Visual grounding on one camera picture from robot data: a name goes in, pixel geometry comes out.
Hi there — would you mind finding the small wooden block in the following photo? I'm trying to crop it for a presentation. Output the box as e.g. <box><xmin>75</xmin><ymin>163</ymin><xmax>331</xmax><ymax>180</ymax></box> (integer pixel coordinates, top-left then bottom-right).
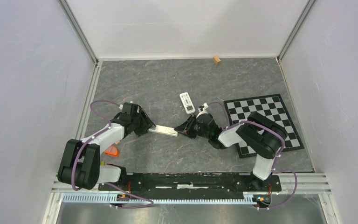
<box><xmin>213</xmin><ymin>56</ymin><xmax>221</xmax><ymax>65</ymax></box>

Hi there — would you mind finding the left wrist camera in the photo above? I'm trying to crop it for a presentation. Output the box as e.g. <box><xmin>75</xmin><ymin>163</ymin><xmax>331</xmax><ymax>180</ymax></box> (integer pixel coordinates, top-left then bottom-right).
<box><xmin>119</xmin><ymin>102</ymin><xmax>134</xmax><ymax>110</ymax></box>

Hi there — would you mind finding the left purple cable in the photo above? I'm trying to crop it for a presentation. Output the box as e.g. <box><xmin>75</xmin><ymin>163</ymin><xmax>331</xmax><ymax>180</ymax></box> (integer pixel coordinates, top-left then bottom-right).
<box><xmin>71</xmin><ymin>99</ymin><xmax>155</xmax><ymax>210</ymax></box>

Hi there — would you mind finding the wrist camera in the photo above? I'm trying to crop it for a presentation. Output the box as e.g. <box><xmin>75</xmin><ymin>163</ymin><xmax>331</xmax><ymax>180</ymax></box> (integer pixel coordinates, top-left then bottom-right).
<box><xmin>119</xmin><ymin>102</ymin><xmax>134</xmax><ymax>110</ymax></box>
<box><xmin>198</xmin><ymin>103</ymin><xmax>209</xmax><ymax>114</ymax></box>

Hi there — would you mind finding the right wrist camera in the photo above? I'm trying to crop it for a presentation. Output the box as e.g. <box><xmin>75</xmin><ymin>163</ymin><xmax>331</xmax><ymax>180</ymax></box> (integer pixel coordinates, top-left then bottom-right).
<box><xmin>198</xmin><ymin>103</ymin><xmax>209</xmax><ymax>114</ymax></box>

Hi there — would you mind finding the black white chessboard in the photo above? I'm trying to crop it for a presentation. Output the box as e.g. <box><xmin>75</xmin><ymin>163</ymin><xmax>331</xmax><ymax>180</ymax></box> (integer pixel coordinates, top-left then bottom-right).
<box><xmin>224</xmin><ymin>94</ymin><xmax>304</xmax><ymax>152</ymax></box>

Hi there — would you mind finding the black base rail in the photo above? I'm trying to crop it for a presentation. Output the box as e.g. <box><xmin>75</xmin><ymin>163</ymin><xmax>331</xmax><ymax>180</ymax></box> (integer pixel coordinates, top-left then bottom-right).
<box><xmin>115</xmin><ymin>172</ymin><xmax>282</xmax><ymax>200</ymax></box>

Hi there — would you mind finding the white remote control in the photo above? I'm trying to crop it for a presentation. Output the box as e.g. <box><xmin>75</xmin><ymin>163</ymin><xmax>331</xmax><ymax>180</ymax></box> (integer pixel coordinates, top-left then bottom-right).
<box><xmin>148</xmin><ymin>125</ymin><xmax>178</xmax><ymax>137</ymax></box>
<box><xmin>179</xmin><ymin>92</ymin><xmax>195</xmax><ymax>114</ymax></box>

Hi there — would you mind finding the purple cable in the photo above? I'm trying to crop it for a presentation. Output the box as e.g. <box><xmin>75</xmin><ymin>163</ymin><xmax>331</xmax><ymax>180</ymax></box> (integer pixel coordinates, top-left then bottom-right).
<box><xmin>208</xmin><ymin>101</ymin><xmax>299</xmax><ymax>211</ymax></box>
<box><xmin>71</xmin><ymin>99</ymin><xmax>155</xmax><ymax>210</ymax></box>

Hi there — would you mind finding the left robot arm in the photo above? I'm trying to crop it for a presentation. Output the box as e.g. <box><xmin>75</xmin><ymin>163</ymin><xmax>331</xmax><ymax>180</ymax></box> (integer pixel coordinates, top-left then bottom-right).
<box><xmin>57</xmin><ymin>102</ymin><xmax>156</xmax><ymax>191</ymax></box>

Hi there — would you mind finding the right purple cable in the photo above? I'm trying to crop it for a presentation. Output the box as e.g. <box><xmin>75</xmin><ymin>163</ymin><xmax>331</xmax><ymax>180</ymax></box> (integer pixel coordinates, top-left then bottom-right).
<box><xmin>208</xmin><ymin>101</ymin><xmax>299</xmax><ymax>211</ymax></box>

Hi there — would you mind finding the orange semicircle toy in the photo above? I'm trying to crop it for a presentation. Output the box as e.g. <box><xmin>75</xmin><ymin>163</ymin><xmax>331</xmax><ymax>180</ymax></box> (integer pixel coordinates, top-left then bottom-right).
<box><xmin>104</xmin><ymin>146</ymin><xmax>120</xmax><ymax>157</ymax></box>

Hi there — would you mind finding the slotted cable duct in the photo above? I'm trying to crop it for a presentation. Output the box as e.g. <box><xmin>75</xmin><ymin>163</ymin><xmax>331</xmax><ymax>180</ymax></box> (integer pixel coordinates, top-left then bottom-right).
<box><xmin>62</xmin><ymin>193</ymin><xmax>257</xmax><ymax>205</ymax></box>

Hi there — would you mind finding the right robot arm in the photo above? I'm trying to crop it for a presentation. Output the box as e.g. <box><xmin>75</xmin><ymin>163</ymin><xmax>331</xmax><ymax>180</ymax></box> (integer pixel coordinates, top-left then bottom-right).
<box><xmin>174</xmin><ymin>112</ymin><xmax>288</xmax><ymax>190</ymax></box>

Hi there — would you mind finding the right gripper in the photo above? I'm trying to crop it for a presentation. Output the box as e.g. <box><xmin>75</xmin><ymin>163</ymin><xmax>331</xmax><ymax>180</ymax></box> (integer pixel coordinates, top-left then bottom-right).
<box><xmin>174</xmin><ymin>114</ymin><xmax>210</xmax><ymax>140</ymax></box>

